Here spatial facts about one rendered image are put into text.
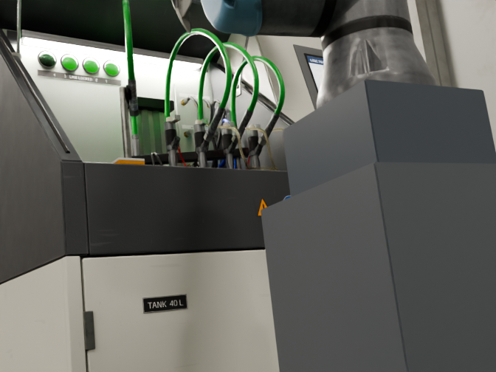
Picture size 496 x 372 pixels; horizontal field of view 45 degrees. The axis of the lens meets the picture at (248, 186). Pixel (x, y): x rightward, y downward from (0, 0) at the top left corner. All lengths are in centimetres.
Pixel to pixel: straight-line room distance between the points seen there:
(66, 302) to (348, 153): 54
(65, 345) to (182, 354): 20
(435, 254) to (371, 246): 6
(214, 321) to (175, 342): 9
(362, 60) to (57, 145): 58
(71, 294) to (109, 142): 76
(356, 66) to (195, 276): 54
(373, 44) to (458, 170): 19
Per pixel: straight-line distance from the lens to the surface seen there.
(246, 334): 116
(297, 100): 175
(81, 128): 168
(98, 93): 174
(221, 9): 74
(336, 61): 76
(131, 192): 108
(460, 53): 382
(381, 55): 74
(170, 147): 143
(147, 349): 106
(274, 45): 184
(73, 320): 102
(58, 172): 106
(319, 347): 70
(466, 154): 73
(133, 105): 137
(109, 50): 177
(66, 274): 102
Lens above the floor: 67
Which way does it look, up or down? 11 degrees up
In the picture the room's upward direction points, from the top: 6 degrees counter-clockwise
